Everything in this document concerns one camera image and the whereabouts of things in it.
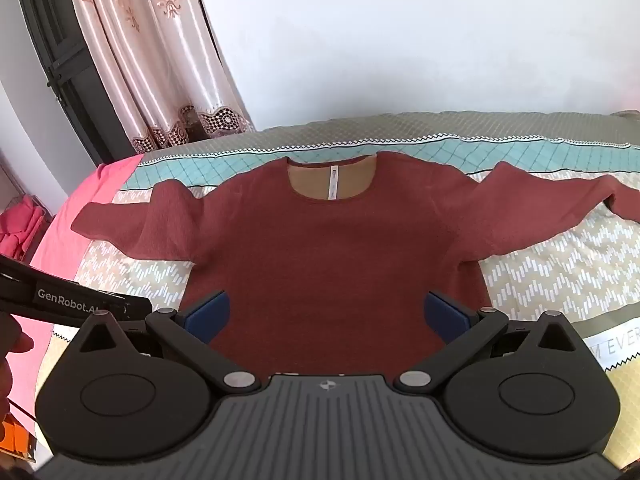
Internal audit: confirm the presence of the pink satin curtain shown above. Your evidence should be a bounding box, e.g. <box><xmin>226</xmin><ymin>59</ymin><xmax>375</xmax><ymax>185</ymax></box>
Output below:
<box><xmin>64</xmin><ymin>0</ymin><xmax>257</xmax><ymax>155</ymax></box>

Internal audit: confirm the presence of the person's left hand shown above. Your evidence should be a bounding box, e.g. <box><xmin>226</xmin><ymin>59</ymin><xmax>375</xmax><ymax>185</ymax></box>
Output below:
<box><xmin>0</xmin><ymin>312</ymin><xmax>36</xmax><ymax>413</ymax></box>

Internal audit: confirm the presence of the dark window frame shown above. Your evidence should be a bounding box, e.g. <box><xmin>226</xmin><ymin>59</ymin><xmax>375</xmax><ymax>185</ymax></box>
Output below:
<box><xmin>12</xmin><ymin>0</ymin><xmax>137</xmax><ymax>167</ymax></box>

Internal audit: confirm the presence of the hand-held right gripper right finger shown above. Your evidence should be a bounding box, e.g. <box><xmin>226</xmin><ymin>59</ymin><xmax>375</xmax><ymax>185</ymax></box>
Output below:
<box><xmin>394</xmin><ymin>290</ymin><xmax>584</xmax><ymax>395</ymax></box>

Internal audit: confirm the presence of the red-brown sweater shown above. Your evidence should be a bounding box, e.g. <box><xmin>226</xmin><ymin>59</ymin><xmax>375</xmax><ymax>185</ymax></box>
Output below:
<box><xmin>70</xmin><ymin>151</ymin><xmax>640</xmax><ymax>378</ymax></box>

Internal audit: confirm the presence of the yellow bamboo mat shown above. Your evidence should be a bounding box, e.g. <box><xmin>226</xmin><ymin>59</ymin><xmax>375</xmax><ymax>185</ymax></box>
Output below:
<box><xmin>35</xmin><ymin>332</ymin><xmax>640</xmax><ymax>475</ymax></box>

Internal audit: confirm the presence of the pink bed sheet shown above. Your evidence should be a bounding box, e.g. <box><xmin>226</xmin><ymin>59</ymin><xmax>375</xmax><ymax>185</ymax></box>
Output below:
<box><xmin>29</xmin><ymin>154</ymin><xmax>147</xmax><ymax>441</ymax></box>

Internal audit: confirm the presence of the pink cloth pile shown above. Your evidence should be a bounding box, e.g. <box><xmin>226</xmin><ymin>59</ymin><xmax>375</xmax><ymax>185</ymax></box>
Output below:
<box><xmin>0</xmin><ymin>196</ymin><xmax>53</xmax><ymax>261</ymax></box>

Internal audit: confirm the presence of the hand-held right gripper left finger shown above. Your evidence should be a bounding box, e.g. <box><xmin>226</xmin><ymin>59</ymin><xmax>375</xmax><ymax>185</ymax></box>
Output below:
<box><xmin>75</xmin><ymin>290</ymin><xmax>262</xmax><ymax>394</ymax></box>

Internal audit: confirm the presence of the orange object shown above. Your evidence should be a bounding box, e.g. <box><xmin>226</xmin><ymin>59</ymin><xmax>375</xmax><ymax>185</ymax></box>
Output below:
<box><xmin>0</xmin><ymin>407</ymin><xmax>37</xmax><ymax>463</ymax></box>

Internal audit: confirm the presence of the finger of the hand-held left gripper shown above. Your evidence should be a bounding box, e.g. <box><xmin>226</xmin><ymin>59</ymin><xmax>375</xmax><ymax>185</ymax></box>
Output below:
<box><xmin>118</xmin><ymin>296</ymin><xmax>154</xmax><ymax>325</ymax></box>

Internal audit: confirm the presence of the patterned bed quilt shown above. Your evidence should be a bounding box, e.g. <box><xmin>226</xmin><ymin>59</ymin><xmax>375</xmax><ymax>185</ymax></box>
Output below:
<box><xmin>50</xmin><ymin>109</ymin><xmax>640</xmax><ymax>376</ymax></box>

